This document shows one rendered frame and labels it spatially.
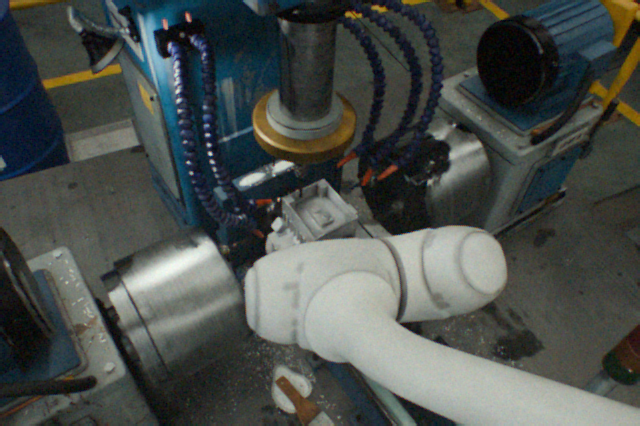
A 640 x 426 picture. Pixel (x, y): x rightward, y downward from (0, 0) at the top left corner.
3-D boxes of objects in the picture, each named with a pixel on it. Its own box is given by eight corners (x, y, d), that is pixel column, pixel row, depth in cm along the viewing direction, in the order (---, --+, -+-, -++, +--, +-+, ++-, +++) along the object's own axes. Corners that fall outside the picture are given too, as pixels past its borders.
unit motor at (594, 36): (437, 156, 142) (481, 7, 109) (521, 114, 154) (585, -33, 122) (510, 219, 128) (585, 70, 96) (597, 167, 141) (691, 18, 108)
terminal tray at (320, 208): (281, 221, 109) (280, 198, 104) (323, 201, 113) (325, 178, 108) (312, 262, 103) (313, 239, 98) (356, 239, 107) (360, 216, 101)
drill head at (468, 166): (325, 210, 132) (331, 135, 113) (445, 149, 148) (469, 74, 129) (388, 281, 119) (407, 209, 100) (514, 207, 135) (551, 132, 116)
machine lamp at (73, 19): (69, 54, 90) (42, -19, 80) (134, 35, 94) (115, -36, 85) (109, 113, 81) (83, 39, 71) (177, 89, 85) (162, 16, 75)
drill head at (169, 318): (56, 346, 107) (4, 278, 88) (219, 264, 121) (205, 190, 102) (99, 455, 94) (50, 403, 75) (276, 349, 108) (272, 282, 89)
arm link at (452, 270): (440, 236, 73) (353, 245, 69) (514, 208, 59) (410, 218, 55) (456, 314, 71) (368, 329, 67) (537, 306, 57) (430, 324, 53)
